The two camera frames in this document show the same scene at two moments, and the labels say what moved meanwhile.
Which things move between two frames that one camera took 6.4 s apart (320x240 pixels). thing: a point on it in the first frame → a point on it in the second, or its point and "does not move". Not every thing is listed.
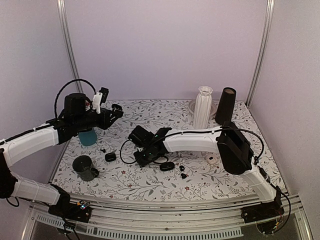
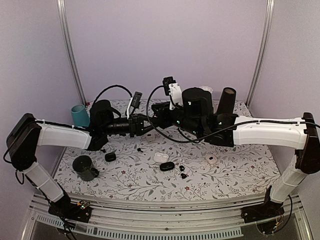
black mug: [83, 165] does not move
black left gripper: [105, 122] → [136, 124]
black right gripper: [142, 162] → [163, 122]
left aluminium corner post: [69, 43] does not move
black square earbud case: [110, 157] does not move
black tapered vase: [226, 106] does not move
